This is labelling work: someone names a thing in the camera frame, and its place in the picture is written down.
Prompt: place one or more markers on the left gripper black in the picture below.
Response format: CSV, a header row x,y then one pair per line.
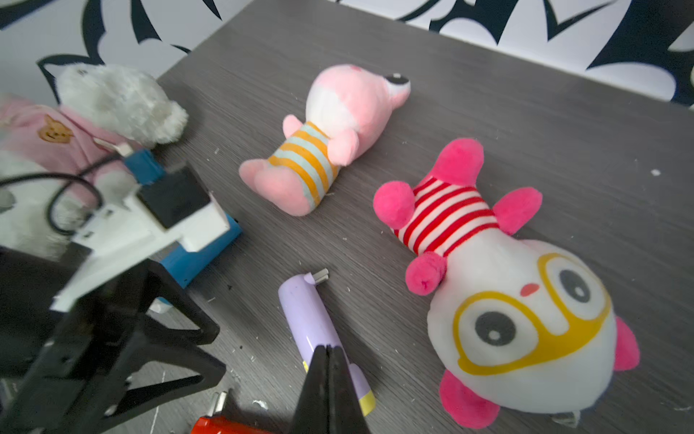
x,y
72,380

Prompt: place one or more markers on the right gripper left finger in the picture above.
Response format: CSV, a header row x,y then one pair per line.
x,y
312,410

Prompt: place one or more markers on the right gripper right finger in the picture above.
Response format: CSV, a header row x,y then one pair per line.
x,y
347,396

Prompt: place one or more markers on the purple flashlight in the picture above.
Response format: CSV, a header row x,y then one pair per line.
x,y
312,328

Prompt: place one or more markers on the blue flashlight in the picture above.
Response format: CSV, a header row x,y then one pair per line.
x,y
180,267

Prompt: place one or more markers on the red flashlight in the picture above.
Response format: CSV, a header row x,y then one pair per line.
x,y
214,421

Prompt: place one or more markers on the white plush yellow glasses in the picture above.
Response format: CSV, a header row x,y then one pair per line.
x,y
518,324

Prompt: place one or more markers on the white teddy bear pink shirt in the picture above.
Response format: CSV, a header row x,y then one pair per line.
x,y
101,106

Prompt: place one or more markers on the pink plush striped shirt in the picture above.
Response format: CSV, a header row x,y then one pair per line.
x,y
346,112

